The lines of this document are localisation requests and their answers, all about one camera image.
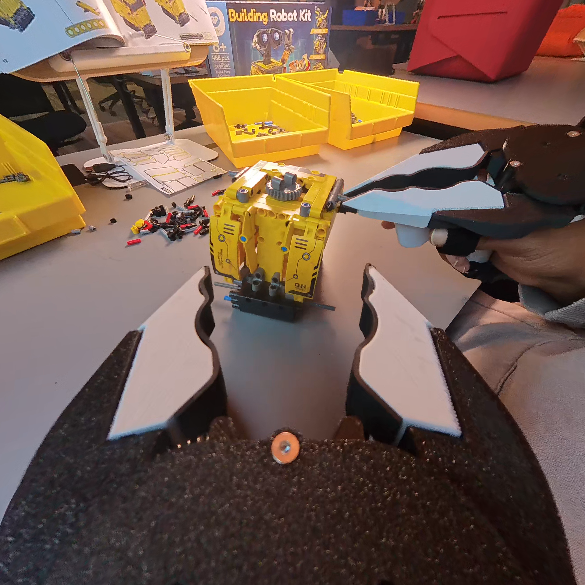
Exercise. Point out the grey desk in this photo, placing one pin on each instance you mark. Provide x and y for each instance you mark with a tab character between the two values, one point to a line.
91	297

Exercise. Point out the person's right forearm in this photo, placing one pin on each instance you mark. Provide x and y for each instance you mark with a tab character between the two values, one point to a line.
557	313

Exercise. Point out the yellow storage bin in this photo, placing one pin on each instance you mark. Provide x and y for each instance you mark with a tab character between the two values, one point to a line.
36	215
274	146
379	132

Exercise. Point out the heap of dark grey bricks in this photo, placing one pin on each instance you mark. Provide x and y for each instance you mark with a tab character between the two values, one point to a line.
13	178

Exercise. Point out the white sticker sheet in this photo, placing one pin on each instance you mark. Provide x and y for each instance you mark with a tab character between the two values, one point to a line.
169	173

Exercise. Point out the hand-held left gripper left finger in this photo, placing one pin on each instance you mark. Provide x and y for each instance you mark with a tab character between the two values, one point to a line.
164	365

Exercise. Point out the pile of black red pins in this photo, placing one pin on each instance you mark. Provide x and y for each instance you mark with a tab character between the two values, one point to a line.
178	219

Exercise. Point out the person's right hand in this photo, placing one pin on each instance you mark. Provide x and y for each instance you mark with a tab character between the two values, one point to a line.
544	260

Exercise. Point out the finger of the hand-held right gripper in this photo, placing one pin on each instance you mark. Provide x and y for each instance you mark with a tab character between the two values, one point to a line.
434	201
434	160

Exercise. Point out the scattered blue grey brick pins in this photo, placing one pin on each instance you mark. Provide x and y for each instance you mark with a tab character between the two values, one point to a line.
260	129

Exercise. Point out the orange upholstered block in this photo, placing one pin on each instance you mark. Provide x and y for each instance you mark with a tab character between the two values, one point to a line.
564	32

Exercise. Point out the printed toy packaging box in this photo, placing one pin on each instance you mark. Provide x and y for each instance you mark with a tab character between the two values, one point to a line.
274	36

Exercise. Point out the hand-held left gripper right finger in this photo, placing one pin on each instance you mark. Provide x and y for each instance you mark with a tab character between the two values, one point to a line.
411	365

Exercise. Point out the white lamp base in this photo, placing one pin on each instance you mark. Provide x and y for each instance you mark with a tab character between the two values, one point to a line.
201	148

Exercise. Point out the yellow building brick model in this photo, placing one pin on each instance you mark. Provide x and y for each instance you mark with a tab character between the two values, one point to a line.
269	237

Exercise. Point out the red bag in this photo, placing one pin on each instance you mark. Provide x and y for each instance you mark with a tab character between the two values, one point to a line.
480	36

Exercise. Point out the wooden book stand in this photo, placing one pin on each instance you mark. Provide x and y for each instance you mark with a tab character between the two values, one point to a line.
114	61

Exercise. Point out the black office chair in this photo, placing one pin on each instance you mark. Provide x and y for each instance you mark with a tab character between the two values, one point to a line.
45	128

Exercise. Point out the grey table with dark edge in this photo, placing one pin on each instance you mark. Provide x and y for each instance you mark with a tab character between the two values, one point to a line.
502	87

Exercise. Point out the open instruction booklet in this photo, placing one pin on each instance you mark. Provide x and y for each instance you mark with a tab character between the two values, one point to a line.
55	23

